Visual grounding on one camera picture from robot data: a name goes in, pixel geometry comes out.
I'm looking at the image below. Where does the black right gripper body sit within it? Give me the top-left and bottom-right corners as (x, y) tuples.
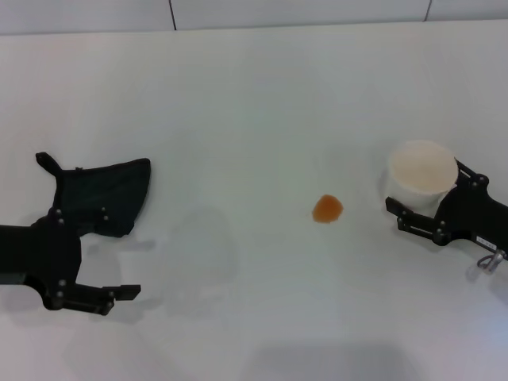
(433, 175), (508, 252)

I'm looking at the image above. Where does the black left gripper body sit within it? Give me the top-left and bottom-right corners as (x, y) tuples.
(0, 208), (83, 311)

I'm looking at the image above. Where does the dark cloth rag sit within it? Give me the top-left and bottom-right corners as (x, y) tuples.
(34, 152), (152, 239)

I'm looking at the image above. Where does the white paper cup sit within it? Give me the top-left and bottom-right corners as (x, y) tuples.
(386, 138), (461, 214)

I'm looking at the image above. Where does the orange liquid stain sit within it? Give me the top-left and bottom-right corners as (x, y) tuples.
(311, 194), (344, 225)

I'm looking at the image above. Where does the silver right wrist cable plug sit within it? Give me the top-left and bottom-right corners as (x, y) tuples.
(475, 250), (508, 275)

